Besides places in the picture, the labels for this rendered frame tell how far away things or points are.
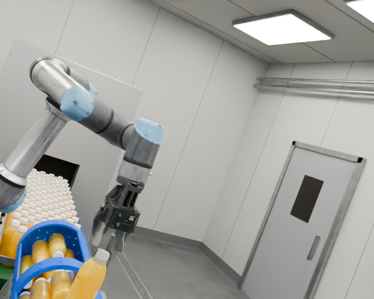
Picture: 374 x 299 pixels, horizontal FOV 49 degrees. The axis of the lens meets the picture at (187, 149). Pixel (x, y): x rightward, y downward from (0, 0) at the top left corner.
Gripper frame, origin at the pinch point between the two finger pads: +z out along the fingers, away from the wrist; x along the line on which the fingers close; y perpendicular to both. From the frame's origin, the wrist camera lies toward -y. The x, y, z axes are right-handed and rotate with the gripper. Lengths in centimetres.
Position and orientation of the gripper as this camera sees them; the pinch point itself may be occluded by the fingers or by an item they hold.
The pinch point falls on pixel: (102, 251)
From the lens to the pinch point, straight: 108.5
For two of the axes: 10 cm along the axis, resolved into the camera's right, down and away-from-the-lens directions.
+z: -3.4, 9.4, 0.4
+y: 3.4, 1.6, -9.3
